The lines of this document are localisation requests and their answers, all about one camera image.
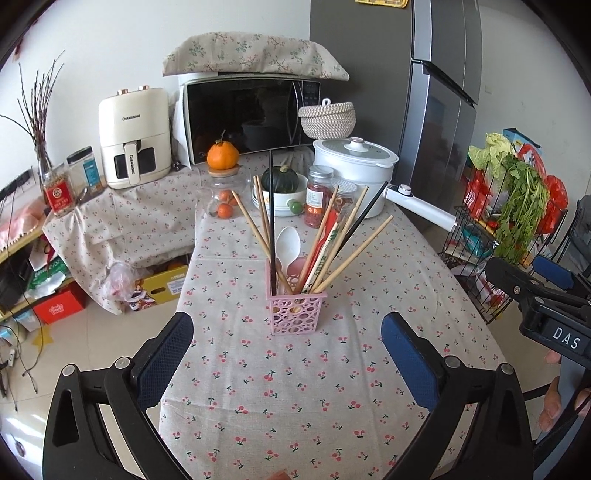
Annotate cardboard box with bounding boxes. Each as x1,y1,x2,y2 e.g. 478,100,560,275
139,263,190,308

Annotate white power strip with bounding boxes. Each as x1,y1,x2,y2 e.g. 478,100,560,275
0,168,35,199

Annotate glass vase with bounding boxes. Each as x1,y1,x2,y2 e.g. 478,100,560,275
36,143,58,185

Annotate light wooden chopstick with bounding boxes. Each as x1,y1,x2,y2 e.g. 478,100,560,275
259,176,278,261
252,174,273,259
231,189,294,295
313,215,394,293

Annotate person's right hand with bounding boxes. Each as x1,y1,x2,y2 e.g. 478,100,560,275
538,351,562,433

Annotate cherry print shelf cover cloth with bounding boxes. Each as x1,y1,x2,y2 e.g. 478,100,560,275
42,164,201,315

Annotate white air fryer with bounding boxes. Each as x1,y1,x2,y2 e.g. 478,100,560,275
98,85,172,190

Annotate white pot with handle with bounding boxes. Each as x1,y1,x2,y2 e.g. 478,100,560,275
313,136,459,232

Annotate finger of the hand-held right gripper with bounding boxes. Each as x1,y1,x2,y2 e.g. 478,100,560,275
531,255,591,305
485,257,573,315

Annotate green and white bag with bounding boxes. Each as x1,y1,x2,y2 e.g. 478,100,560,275
25,258,68,296

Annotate clear glass jar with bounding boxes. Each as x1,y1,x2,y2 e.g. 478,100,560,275
201,166,243,219

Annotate napa cabbage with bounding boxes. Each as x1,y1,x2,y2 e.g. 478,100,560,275
468,133,515,178

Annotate red plastic bag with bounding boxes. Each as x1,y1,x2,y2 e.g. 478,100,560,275
538,174,570,236

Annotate chopsticks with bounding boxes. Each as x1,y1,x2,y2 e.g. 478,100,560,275
305,210,358,292

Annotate spice jar with dried rings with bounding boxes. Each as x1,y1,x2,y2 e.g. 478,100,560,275
335,180,358,217

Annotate black wire rack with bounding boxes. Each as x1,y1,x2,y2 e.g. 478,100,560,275
438,138,571,326

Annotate leafy green herbs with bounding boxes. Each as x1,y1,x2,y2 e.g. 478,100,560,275
494,154,550,264

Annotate clear plastic bag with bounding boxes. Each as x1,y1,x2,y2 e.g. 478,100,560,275
99,262,153,315

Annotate black microwave oven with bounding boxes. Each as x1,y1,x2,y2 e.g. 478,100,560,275
178,76,322,167

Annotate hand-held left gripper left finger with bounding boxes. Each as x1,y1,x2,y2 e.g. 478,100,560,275
44,311,195,480

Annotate blue box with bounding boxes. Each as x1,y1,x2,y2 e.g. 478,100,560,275
502,128,542,162

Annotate red box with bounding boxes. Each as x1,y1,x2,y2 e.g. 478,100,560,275
31,282,88,326

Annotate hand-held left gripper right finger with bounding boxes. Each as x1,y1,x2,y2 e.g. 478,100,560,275
381,311,536,480

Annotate grey refrigerator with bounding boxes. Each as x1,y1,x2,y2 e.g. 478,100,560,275
308,0,480,217

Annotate woven rope basket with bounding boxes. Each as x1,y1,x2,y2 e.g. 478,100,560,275
298,98,357,140

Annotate large orange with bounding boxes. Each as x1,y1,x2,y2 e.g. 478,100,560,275
206,131,241,171

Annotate pink cloth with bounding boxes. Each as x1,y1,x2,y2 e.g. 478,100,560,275
0,203,44,252

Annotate dry twigs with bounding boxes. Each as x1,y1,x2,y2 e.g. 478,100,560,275
0,51,66,171

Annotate pink perforated utensil holder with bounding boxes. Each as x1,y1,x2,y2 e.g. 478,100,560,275
269,261,329,337

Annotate container with blue label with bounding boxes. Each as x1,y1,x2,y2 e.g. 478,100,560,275
67,146,106,195

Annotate jar with red label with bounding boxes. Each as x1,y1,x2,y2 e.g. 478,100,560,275
42,162,75,217

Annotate red snack bag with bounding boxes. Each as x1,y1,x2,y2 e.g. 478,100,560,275
464,168,492,217

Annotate brown wooden chopstick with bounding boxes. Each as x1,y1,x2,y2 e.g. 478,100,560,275
298,184,341,294

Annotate dark green pumpkin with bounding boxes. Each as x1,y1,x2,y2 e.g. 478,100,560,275
261,165,298,193

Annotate black chopstick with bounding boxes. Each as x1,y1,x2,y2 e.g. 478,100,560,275
323,186,370,259
342,181,389,243
269,148,280,296

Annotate white plastic spoon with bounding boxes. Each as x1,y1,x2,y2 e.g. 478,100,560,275
276,227,301,274

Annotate floral cloth cover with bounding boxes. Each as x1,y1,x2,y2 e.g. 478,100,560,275
161,31,351,84

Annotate spice jar with red contents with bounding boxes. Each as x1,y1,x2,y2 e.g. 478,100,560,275
303,165,334,228

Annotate white bowl with green print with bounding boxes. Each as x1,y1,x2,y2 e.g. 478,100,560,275
252,174,309,217

